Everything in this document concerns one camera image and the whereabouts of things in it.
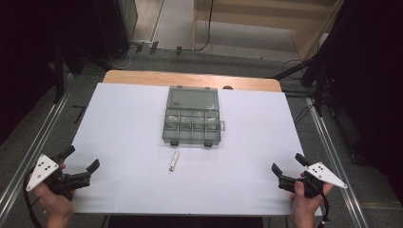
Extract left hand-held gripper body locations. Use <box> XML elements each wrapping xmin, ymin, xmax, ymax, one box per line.
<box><xmin>25</xmin><ymin>154</ymin><xmax>93</xmax><ymax>201</ymax></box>

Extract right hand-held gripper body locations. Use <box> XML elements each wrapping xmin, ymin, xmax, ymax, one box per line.
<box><xmin>278</xmin><ymin>161</ymin><xmax>349</xmax><ymax>200</ymax></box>

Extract person's right hand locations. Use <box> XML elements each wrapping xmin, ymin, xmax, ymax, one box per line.
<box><xmin>289</xmin><ymin>171</ymin><xmax>336</xmax><ymax>226</ymax></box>

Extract person's left hand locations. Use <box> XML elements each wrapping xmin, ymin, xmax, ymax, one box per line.
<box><xmin>32</xmin><ymin>162</ymin><xmax>77</xmax><ymax>226</ymax></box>

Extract white table cover sheet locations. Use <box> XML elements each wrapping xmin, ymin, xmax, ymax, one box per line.
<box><xmin>61</xmin><ymin>83</ymin><xmax>322</xmax><ymax>218</ymax></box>

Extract black bar on floor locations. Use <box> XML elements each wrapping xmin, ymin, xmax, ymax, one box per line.
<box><xmin>71</xmin><ymin>104</ymin><xmax>87</xmax><ymax>125</ymax></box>

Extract black metal stand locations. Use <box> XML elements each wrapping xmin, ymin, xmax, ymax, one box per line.
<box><xmin>50</xmin><ymin>39</ymin><xmax>113</xmax><ymax>105</ymax></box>
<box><xmin>267</xmin><ymin>0</ymin><xmax>346</xmax><ymax>118</ymax></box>

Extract clear grey compartment box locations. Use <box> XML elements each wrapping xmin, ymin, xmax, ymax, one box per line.
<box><xmin>162</xmin><ymin>85</ymin><xmax>226</xmax><ymax>148</ymax></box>

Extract black cabinet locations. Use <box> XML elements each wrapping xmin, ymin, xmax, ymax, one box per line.
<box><xmin>89</xmin><ymin>0</ymin><xmax>140</xmax><ymax>62</ymax></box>

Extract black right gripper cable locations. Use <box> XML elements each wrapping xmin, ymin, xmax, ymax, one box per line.
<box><xmin>317</xmin><ymin>190</ymin><xmax>332</xmax><ymax>228</ymax></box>

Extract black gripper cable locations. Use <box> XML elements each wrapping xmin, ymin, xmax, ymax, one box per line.
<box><xmin>317</xmin><ymin>190</ymin><xmax>332</xmax><ymax>228</ymax></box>
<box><xmin>22</xmin><ymin>170</ymin><xmax>44</xmax><ymax>228</ymax></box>

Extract aluminium floor rail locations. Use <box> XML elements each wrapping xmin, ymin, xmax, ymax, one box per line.
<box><xmin>0</xmin><ymin>73</ymin><xmax>76</xmax><ymax>219</ymax></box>
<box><xmin>304</xmin><ymin>97</ymin><xmax>371</xmax><ymax>228</ymax></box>

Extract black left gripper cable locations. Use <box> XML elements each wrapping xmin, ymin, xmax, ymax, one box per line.
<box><xmin>22</xmin><ymin>170</ymin><xmax>44</xmax><ymax>228</ymax></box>

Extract black floor cables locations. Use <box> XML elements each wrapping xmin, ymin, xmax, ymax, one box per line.
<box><xmin>280</xmin><ymin>58</ymin><xmax>321</xmax><ymax>126</ymax></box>

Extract white floor cable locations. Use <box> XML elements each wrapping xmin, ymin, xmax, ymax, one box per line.
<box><xmin>108</xmin><ymin>45</ymin><xmax>138</xmax><ymax>71</ymax></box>

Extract wooden furniture frame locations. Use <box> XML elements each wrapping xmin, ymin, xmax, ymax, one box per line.
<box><xmin>191</xmin><ymin>0</ymin><xmax>346</xmax><ymax>62</ymax></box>

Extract black hanging cable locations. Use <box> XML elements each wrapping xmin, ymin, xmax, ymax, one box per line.
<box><xmin>193</xmin><ymin>0</ymin><xmax>216</xmax><ymax>53</ymax></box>

